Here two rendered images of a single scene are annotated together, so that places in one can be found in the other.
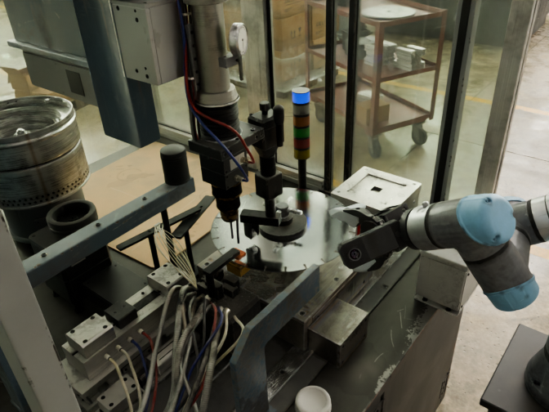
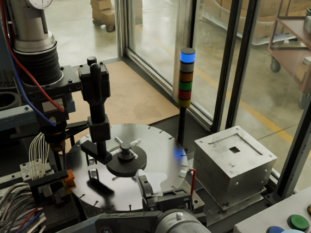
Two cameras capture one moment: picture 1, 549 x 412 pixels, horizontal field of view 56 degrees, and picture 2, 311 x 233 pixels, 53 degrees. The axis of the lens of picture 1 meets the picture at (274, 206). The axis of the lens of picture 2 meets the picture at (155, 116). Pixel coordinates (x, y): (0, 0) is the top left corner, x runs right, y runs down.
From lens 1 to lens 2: 0.53 m
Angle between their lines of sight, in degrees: 18
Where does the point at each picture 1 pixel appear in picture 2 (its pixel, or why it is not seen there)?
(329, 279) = not seen: hidden behind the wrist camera
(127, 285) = (16, 164)
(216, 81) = (24, 29)
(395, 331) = not seen: outside the picture
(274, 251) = (101, 182)
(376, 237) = (131, 224)
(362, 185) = (224, 142)
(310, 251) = (127, 193)
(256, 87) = (180, 39)
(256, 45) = (184, 6)
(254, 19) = not seen: outside the picture
